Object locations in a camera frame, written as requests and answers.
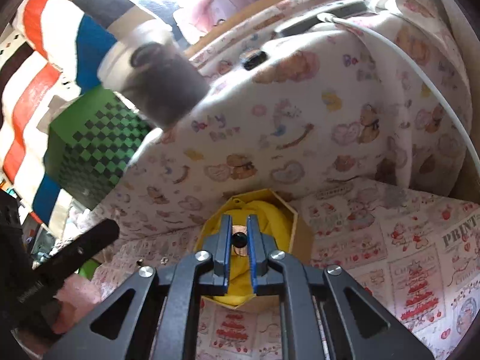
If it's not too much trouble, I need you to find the green checkered tissue box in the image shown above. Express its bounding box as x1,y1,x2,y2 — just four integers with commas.
44,85,151,210

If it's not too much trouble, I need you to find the gold ring with black bead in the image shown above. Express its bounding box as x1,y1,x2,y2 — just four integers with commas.
229,224,251,258

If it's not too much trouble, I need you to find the baby bear printed cover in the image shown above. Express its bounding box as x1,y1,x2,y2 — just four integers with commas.
89,0,474,241

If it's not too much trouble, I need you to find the person's left hand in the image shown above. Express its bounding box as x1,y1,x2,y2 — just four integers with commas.
51,274,102,334

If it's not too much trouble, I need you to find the yellow cloth lining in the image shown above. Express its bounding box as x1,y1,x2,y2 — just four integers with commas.
198,197,293,309

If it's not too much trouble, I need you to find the white charging cable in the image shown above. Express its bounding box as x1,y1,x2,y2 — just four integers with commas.
316,11,480,173

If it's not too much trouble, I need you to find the gold octagonal jewelry box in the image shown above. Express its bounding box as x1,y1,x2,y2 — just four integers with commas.
194,189,313,313

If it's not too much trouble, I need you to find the striped Paris curtain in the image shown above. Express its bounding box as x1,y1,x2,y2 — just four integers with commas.
1,0,154,229

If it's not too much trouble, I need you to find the plastic jar with dark contents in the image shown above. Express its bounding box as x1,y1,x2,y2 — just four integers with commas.
97,19,210,130

